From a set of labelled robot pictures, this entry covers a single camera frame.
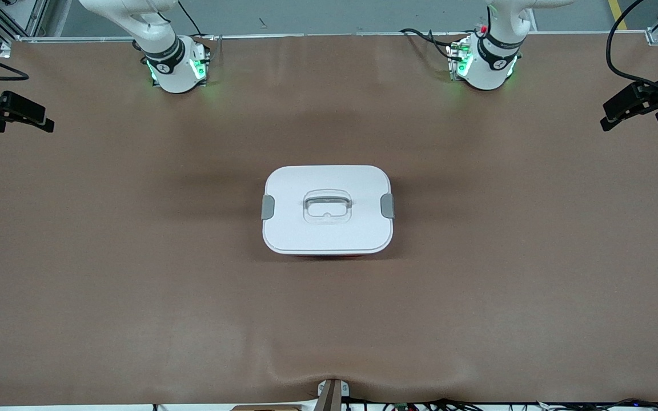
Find white box lid grey latches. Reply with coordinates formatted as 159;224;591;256
260;164;395;256

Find brown table mat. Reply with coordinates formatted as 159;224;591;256
0;31;658;407

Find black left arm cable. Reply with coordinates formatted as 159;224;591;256
606;0;658;100

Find black base cable bundle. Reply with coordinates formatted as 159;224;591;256
399;27;461;61

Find silver metal bracket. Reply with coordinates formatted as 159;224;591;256
316;380;350;398

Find brown upright post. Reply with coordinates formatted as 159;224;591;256
319;379;342;411

